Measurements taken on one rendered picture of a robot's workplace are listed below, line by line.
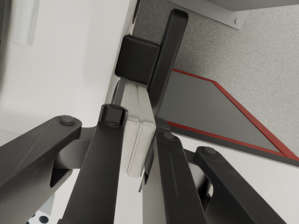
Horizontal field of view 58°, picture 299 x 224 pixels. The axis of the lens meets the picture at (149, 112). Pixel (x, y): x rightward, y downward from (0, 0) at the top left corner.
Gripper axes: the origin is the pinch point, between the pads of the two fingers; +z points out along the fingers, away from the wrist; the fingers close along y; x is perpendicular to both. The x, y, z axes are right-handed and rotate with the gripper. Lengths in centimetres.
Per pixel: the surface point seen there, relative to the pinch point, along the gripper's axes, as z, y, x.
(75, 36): 10.2, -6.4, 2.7
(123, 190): 17.3, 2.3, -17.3
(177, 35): 2.3, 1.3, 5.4
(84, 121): 0.8, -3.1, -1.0
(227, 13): 91, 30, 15
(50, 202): 16.1, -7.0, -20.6
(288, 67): 91, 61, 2
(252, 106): 91, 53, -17
